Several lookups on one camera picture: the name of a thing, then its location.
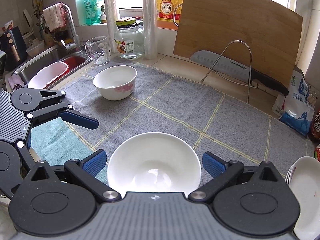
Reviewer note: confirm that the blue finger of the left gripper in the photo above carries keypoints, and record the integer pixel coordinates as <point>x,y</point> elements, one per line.
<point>76,118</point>

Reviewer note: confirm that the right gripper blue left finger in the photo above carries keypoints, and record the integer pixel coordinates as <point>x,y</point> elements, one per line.
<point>95,162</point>

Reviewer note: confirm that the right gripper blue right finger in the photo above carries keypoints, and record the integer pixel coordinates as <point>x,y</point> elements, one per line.
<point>213,164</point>

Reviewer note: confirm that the white bowl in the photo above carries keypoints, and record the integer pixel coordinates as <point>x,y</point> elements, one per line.
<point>154,162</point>
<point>116,83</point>

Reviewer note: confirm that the white fruit plate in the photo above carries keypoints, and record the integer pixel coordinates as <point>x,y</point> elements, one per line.
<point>303,180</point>

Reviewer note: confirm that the steel kitchen sink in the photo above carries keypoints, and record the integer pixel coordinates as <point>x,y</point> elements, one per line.
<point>27,70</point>

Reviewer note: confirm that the pink white strainer basket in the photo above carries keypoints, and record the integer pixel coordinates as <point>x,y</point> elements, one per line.
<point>48,75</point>

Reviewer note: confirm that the grey teal dish mat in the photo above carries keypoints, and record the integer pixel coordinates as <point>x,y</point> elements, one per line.
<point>206,118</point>

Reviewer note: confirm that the steel sink faucet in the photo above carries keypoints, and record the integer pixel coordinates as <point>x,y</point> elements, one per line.
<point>70,27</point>

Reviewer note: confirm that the glass mug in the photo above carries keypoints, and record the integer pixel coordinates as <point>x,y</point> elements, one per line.
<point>98,50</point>

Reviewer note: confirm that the glass jar green lid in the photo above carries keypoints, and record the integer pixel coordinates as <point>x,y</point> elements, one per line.
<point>129,38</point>

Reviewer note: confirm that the white blue salt bag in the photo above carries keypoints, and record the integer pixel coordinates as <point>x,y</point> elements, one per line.
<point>296,110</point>

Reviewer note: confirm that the pink dish cloth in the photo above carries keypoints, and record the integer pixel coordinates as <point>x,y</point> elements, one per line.
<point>54,17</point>

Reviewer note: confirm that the tall plastic bag roll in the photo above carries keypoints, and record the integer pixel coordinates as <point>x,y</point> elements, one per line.
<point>150,29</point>

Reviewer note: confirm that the small potted plant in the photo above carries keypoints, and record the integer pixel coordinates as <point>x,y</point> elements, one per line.
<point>103,15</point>

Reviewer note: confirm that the green dish soap bottle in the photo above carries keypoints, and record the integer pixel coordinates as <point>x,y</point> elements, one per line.
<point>92,12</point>

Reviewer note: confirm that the green lid sauce jar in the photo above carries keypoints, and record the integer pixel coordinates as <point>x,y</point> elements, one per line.
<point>317,152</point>

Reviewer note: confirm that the dark vinegar bottle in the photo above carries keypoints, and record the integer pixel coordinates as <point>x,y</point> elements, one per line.
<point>314,131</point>

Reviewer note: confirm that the short plastic bag roll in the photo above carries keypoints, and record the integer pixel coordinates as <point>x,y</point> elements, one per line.
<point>112,15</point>

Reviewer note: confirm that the binder clips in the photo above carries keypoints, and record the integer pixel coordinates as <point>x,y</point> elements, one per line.
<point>312,96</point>

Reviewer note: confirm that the bamboo cutting board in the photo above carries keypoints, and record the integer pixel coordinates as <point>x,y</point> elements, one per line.
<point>257,33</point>

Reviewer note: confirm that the orange cooking wine jug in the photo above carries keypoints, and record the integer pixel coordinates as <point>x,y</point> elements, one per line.
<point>167,13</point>

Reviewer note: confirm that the wire cutting board rack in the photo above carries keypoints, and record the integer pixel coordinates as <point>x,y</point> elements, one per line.
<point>228,78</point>

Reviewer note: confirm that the kitchen knife black handle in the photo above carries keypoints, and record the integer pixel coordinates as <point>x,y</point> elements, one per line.
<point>236,70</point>

